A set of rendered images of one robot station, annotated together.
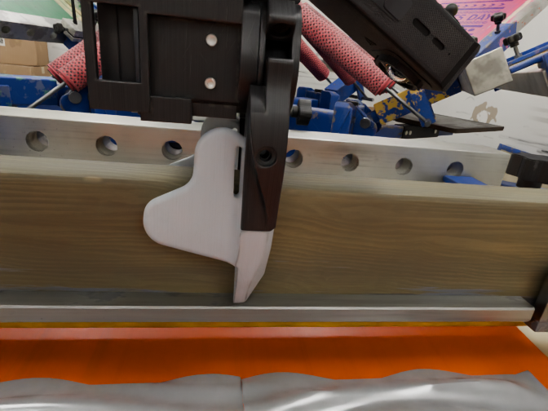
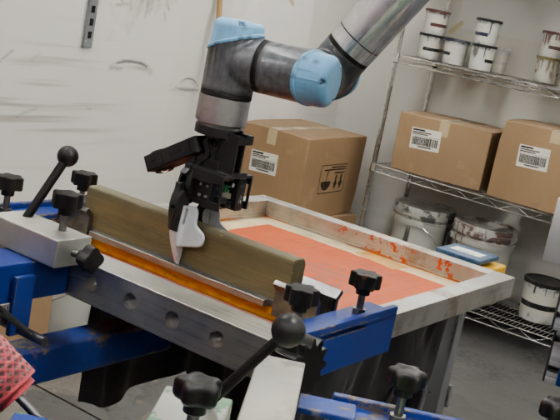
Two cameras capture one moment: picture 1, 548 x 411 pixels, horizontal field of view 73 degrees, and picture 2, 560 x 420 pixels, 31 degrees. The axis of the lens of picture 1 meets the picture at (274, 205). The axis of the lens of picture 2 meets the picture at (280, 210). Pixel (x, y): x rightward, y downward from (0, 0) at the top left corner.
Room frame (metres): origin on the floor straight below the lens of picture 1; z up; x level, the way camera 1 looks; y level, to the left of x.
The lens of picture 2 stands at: (1.19, 1.10, 1.41)
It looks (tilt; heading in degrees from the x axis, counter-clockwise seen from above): 12 degrees down; 223
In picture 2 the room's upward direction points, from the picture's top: 11 degrees clockwise
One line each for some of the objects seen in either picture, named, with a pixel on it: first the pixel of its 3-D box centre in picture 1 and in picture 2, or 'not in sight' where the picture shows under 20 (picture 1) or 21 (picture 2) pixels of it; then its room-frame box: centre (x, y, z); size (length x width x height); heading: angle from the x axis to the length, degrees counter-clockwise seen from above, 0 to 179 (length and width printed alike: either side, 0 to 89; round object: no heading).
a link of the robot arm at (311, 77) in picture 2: not in sight; (301, 74); (0.13, 0.12, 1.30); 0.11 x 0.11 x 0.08; 22
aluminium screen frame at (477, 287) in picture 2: not in sight; (262, 262); (-0.01, -0.02, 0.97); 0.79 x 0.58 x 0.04; 10
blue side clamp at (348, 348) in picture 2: not in sight; (323, 340); (0.18, 0.29, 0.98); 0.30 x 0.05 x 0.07; 10
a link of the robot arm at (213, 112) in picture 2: not in sight; (223, 112); (0.18, 0.03, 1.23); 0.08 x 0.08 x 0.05
